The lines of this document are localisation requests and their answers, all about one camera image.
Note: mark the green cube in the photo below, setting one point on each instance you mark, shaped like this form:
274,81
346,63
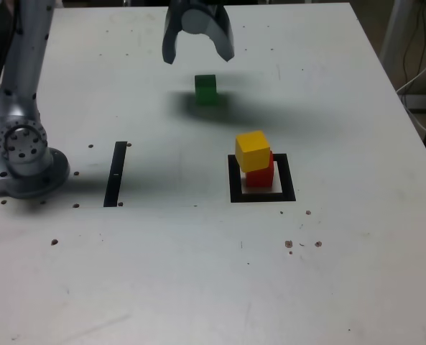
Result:
205,91

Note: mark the red cube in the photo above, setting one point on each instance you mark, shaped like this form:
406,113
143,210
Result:
261,178

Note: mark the black tape strip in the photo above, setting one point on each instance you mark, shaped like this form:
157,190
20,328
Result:
115,172

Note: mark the yellow cube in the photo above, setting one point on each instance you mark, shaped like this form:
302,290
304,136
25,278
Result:
252,152

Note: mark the white metal post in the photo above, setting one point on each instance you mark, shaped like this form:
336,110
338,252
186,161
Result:
396,28

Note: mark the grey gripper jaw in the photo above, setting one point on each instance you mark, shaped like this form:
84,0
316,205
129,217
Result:
169,39
223,36

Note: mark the black tape square outline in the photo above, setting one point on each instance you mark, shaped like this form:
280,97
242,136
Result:
234,187

